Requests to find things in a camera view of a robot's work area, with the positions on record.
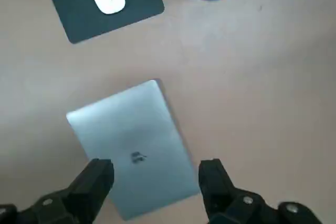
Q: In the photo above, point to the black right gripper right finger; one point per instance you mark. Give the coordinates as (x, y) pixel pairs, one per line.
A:
(220, 195)

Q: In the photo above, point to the black mouse pad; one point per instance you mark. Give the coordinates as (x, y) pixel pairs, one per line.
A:
(78, 19)

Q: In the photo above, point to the silver laptop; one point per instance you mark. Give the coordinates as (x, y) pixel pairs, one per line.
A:
(136, 129)

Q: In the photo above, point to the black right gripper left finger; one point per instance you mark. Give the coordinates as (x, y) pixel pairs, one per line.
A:
(86, 190)

